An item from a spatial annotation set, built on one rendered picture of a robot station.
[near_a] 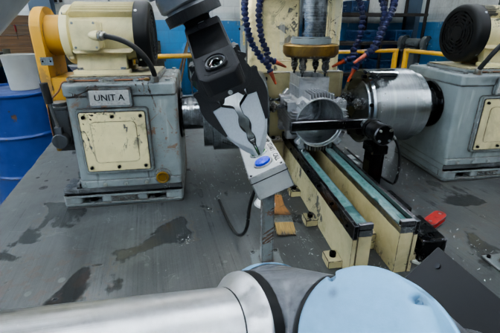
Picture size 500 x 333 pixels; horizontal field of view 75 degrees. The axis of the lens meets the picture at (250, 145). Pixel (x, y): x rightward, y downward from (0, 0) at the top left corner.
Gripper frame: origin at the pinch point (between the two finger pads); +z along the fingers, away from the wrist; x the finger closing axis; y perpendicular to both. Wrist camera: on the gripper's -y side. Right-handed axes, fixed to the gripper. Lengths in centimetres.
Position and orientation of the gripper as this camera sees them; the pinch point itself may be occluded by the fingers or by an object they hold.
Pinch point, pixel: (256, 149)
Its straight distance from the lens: 45.6
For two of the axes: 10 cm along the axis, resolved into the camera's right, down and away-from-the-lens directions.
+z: 3.9, 8.4, 3.7
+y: -1.5, -3.5, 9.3
